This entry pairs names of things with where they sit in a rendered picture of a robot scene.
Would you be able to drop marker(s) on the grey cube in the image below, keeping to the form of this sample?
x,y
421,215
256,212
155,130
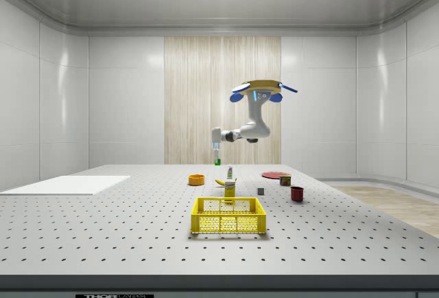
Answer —
x,y
261,191

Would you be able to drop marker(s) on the yellow bowl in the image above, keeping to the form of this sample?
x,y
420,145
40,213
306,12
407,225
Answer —
x,y
196,180

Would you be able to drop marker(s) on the red plate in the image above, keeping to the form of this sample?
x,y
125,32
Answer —
x,y
271,174

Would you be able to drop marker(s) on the banana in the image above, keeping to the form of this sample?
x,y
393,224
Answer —
x,y
220,182

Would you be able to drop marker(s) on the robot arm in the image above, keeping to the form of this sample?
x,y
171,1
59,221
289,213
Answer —
x,y
255,129

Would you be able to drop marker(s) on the dark red mug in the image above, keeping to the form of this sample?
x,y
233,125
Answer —
x,y
297,194

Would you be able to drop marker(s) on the yellow basket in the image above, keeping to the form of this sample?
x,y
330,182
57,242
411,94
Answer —
x,y
228,224

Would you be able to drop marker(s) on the white board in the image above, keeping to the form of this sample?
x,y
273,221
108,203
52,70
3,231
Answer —
x,y
65,184

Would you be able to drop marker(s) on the red flat-sided can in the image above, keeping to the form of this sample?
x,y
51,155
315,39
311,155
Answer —
x,y
285,180

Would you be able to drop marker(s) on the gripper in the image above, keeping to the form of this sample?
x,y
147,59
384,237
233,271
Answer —
x,y
216,154

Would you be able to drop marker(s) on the small white bottle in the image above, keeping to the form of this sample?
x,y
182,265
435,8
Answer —
x,y
229,172

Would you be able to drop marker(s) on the yellow box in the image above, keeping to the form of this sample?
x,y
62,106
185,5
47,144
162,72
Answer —
x,y
229,189

